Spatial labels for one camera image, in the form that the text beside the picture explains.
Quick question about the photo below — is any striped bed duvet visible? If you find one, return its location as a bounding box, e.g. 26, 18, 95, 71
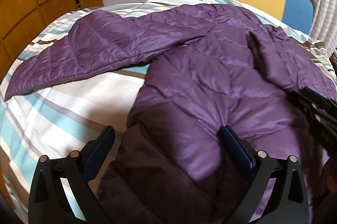
1, 0, 336, 223

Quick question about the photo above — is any purple quilted down jacket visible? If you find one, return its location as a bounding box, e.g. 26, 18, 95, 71
5, 4, 336, 223

